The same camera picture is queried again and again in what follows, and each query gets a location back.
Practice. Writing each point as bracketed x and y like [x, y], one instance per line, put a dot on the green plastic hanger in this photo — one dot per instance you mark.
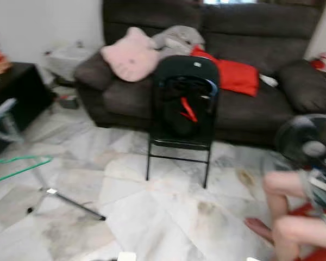
[43, 159]

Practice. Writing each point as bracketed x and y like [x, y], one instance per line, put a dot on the side table with white cloth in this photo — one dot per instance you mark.
[70, 57]

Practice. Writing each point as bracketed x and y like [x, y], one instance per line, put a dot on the red cushion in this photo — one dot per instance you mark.
[236, 76]
[204, 53]

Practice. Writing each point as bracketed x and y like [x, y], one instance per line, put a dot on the dark brown sofa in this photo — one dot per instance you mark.
[250, 38]

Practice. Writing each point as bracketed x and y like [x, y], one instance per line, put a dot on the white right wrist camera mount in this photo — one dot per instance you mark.
[253, 259]

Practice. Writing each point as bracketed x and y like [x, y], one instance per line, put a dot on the pink cat face pillow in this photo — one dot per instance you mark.
[130, 57]

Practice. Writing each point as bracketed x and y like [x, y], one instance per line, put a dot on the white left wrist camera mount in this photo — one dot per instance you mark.
[126, 256]

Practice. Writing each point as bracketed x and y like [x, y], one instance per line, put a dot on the black TV console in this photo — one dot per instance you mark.
[22, 92]

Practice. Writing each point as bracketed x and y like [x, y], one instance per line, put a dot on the black folding chair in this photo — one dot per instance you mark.
[185, 65]

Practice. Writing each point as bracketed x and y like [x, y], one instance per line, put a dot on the large grey Totoro plush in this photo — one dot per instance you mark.
[179, 38]

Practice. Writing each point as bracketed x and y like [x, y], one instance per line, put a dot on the person with bare legs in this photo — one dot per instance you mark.
[293, 228]

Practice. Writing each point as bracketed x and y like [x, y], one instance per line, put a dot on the silver metal garment rack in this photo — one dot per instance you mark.
[76, 204]

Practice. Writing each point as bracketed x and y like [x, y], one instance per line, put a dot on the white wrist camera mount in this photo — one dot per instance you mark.
[126, 256]
[253, 259]

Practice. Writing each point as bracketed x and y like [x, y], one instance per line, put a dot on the black pedestal fan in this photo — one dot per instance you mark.
[304, 136]

